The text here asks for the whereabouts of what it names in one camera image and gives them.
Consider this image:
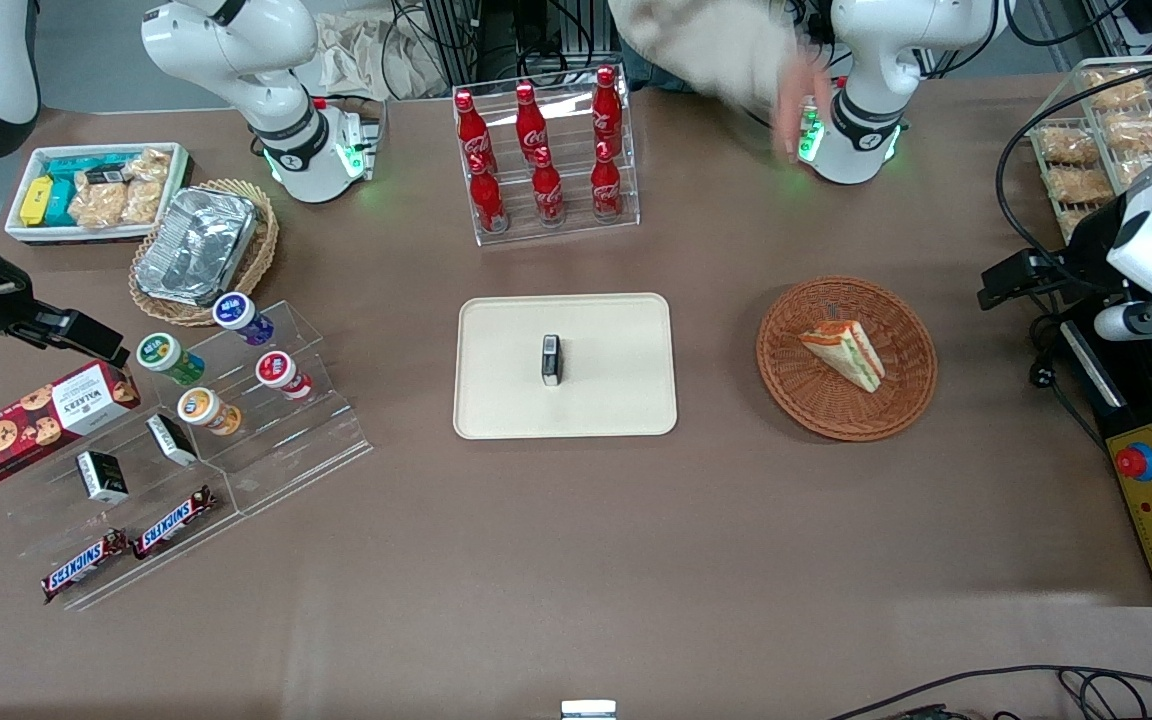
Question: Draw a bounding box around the person in cream top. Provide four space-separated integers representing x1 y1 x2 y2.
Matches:
606 0 805 113

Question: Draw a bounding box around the cream plastic tray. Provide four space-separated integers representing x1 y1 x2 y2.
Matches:
453 293 679 440

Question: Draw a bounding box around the clear bag of puffed snacks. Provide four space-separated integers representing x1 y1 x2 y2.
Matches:
121 148 173 225
68 180 129 230

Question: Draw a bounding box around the round brown wicker basket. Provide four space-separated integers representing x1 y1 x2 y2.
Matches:
756 277 938 442

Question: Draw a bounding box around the blue lid yogurt cup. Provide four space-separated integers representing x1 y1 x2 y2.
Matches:
213 292 275 348

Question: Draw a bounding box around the white plastic bin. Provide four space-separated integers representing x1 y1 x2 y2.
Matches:
4 142 193 246

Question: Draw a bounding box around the red lid yogurt cup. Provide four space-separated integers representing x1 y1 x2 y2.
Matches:
256 351 315 402

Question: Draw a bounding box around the Snickers chocolate bar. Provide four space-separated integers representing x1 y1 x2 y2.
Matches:
132 486 219 561
41 529 130 604

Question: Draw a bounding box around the oval tan wicker basket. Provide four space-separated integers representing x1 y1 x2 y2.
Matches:
129 179 280 328

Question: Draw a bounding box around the orange lid yogurt cup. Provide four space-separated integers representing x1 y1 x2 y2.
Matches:
177 387 243 437

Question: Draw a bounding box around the white wire bread rack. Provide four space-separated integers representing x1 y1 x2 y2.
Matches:
1029 57 1152 243

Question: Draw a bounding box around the bagged bread piece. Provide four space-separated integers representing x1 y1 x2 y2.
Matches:
1046 165 1119 208
1081 70 1152 111
1101 110 1152 158
1036 125 1103 168

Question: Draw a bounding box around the black countertop appliance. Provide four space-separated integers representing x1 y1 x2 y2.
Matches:
1056 290 1152 441

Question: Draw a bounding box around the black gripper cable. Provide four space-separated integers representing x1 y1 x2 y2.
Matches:
994 95 1152 293

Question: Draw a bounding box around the teal snack pack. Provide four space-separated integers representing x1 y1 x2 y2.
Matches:
43 153 133 227

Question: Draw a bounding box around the person's bare hand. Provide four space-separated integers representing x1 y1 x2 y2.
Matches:
771 50 837 166

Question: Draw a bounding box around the small black white carton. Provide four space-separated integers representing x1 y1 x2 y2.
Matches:
75 451 130 505
146 413 200 468

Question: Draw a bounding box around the red cola bottle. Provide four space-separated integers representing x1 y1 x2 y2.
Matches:
469 155 509 234
454 90 494 169
590 143 624 222
592 66 625 153
515 83 550 159
531 147 566 227

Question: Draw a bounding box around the clear acrylic step stand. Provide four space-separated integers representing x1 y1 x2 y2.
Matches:
0 395 242 612
151 300 375 517

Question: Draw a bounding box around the clear acrylic bottle rack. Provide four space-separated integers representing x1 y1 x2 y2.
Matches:
451 65 642 248

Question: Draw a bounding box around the aluminium foil tray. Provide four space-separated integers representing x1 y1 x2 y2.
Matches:
134 187 260 308

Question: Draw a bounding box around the green lid yogurt cup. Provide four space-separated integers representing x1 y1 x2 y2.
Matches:
137 333 206 388

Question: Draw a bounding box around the triangular sandwich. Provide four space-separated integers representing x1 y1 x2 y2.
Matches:
799 319 886 394

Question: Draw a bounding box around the black power cable with plug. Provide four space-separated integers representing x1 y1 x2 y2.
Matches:
1026 310 1112 451

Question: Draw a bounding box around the crumpled beige paper bag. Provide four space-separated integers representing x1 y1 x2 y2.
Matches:
316 10 449 101

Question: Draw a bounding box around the red Walkers cookie box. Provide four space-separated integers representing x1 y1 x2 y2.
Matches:
0 360 142 489

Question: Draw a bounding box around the yellow snack pack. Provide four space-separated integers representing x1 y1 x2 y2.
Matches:
19 176 56 228

